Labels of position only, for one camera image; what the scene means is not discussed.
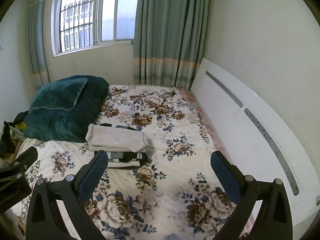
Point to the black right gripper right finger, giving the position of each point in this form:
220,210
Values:
274,219

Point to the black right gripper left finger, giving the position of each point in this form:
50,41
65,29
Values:
44,220

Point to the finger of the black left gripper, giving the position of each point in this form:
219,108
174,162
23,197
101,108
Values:
21,164

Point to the white small garment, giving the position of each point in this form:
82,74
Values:
116,138

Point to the dark green velvet quilt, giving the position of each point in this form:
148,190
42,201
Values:
71,126

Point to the black grey white folded garment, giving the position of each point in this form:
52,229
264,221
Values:
125,159

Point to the dark green velvet pillow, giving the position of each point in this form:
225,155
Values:
59,95

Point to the white bed headboard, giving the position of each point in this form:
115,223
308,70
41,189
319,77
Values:
258,141

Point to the floral bed blanket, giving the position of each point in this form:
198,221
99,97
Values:
175,194

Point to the green striped left curtain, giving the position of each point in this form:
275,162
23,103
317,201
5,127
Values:
39,68

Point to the green striped curtain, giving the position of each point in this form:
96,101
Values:
39,68
169,40

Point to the white framed window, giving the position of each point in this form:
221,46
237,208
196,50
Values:
83,24

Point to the green striped right curtain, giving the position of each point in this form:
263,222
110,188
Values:
169,40

